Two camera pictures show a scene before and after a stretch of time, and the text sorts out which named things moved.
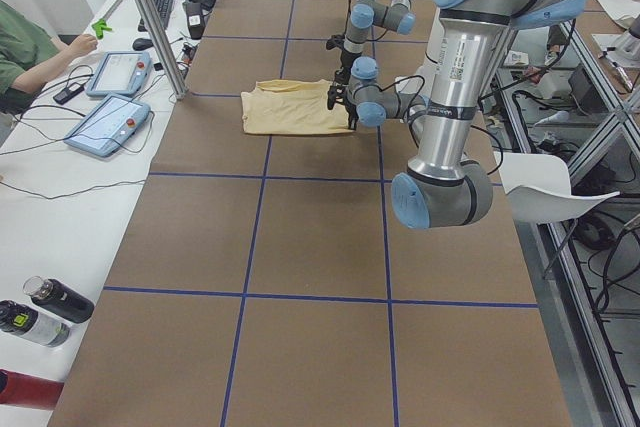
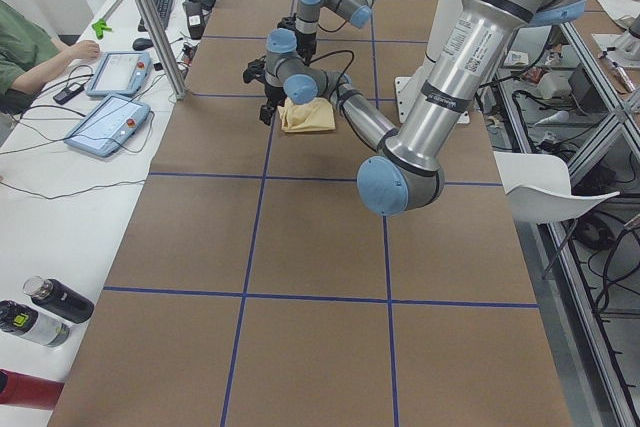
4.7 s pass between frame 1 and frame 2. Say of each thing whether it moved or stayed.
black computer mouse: stayed
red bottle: stayed
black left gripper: moved
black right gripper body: moved
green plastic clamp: stayed
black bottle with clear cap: stayed
